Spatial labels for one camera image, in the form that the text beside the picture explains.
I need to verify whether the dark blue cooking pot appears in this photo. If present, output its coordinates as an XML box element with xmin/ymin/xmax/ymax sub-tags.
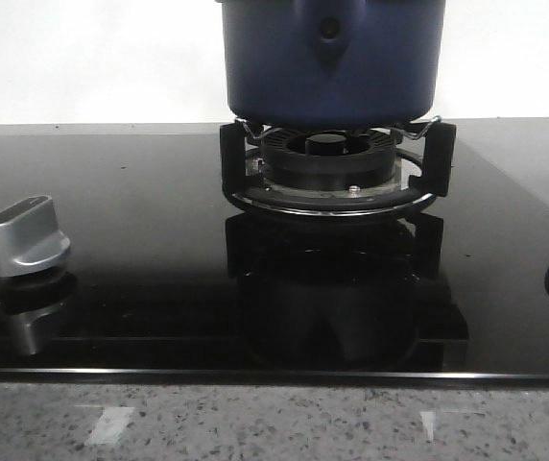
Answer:
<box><xmin>221</xmin><ymin>0</ymin><xmax>445</xmax><ymax>129</ymax></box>

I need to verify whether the black pot support grate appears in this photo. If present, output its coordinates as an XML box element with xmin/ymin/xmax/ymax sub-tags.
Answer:
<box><xmin>219</xmin><ymin>117</ymin><xmax>457</xmax><ymax>220</ymax></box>

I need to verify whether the silver stove control knob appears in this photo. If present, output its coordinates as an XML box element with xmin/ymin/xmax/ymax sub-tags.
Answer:
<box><xmin>0</xmin><ymin>195</ymin><xmax>71</xmax><ymax>278</ymax></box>

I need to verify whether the black glass gas cooktop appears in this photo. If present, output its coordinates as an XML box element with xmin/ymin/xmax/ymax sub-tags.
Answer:
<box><xmin>0</xmin><ymin>118</ymin><xmax>549</xmax><ymax>386</ymax></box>

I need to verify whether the black round gas burner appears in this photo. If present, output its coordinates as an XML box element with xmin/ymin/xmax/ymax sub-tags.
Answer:
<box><xmin>251</xmin><ymin>129</ymin><xmax>400</xmax><ymax>199</ymax></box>

